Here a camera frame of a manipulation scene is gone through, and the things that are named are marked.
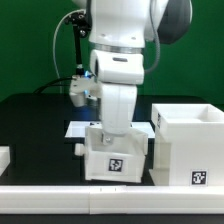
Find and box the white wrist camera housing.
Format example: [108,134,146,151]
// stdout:
[90,50,144,85]

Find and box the white front rail bar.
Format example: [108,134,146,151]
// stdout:
[0,186,224,214]

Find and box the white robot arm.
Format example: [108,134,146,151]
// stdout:
[72,0,193,144]

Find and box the white drawer with knob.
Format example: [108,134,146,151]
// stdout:
[75,125,148,183]

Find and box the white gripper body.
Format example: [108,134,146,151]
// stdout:
[100,83,137,136]

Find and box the grey cable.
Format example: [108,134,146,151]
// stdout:
[52,9,85,80]

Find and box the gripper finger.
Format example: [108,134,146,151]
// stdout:
[102,133,112,145]

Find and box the black camera on stand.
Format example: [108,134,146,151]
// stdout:
[64,10,90,76]

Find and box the large white drawer cabinet box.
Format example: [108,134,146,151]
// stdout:
[150,104,224,186]

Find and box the black cable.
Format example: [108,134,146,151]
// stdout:
[33,77,76,95]

